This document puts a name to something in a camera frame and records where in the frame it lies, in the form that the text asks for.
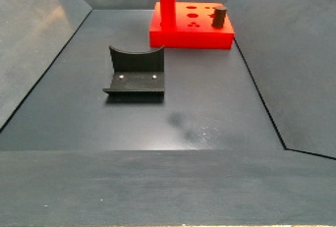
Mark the red arch bar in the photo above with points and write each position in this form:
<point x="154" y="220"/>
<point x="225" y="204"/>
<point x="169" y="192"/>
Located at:
<point x="169" y="13"/>

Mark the black curved fixture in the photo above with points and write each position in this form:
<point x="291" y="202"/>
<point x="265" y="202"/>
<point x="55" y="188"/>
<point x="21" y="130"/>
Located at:
<point x="138" y="72"/>

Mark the brown hexagonal peg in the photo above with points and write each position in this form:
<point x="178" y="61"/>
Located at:
<point x="219" y="16"/>

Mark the red foam shape board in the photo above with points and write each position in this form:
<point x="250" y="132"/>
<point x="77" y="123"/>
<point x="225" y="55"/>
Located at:
<point x="194" y="31"/>

